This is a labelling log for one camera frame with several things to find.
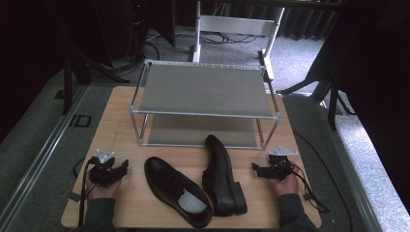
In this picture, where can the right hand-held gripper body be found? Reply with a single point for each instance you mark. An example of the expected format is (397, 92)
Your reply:
(279, 167)

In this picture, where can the grey tape piece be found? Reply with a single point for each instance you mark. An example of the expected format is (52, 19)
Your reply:
(72, 196)

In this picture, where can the black metal stand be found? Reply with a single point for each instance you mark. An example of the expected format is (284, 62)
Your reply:
(68, 87)
(332, 103)

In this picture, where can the black floor bracket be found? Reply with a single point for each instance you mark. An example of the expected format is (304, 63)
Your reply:
(80, 121)

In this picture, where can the white desk frame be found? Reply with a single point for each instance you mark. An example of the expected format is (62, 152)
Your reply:
(238, 25)

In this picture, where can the person's right hand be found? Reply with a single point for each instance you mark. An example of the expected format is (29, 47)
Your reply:
(285, 187)

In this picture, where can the silver floor rail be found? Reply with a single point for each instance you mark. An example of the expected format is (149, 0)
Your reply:
(42, 154)
(351, 167)

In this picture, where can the black laced leather shoe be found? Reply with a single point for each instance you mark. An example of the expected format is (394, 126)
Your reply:
(175, 190)

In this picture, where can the dark pleated curtain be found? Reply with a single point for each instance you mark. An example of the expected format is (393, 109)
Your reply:
(306, 22)

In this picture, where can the grey two-tier shoe rack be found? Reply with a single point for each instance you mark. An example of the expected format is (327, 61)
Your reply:
(206, 93)

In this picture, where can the dark computer tower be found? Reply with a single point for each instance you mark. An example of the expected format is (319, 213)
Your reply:
(137, 29)

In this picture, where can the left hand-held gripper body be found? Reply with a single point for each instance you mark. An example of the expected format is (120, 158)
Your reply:
(103, 174)

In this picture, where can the person's left hand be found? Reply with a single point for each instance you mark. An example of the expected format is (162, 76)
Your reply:
(102, 191)

